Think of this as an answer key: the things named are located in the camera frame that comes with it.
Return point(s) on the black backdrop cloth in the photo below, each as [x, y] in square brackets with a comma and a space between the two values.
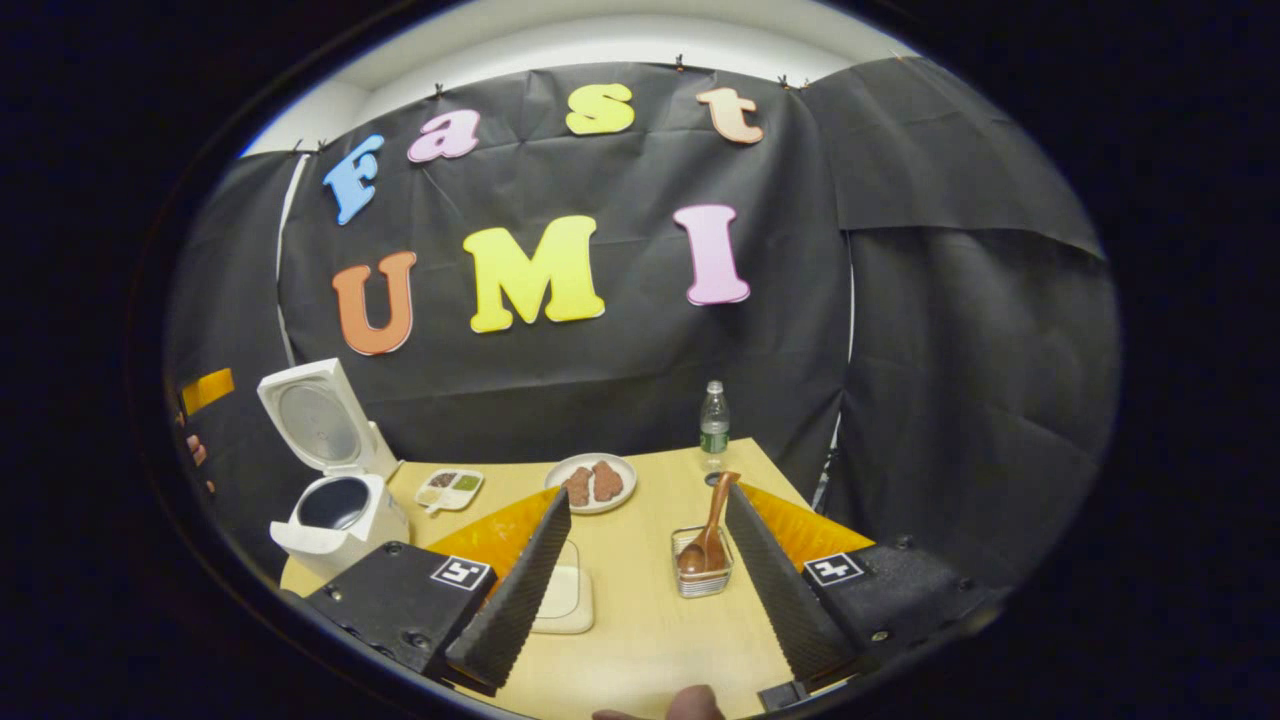
[620, 370]

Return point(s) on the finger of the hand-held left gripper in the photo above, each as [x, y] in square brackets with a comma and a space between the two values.
[210, 388]

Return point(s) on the white rice cooker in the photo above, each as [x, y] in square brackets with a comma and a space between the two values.
[370, 520]

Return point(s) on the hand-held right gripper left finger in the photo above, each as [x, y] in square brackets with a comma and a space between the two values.
[520, 610]

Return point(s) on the white round plate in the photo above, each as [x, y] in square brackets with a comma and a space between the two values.
[620, 475]

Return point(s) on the clear glass dish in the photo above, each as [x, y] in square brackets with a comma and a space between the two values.
[586, 620]

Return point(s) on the brown wooden spoon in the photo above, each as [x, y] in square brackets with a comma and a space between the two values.
[712, 520]

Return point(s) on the white divided seasoning tray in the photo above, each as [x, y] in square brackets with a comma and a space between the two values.
[450, 494]

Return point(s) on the white toaster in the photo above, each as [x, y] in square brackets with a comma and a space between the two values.
[384, 455]

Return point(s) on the clear green label water bottle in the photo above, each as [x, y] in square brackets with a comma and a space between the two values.
[714, 430]

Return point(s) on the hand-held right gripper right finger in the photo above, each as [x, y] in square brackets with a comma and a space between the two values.
[785, 600]

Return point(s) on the brown meat piece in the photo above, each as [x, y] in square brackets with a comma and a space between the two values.
[577, 487]
[607, 481]

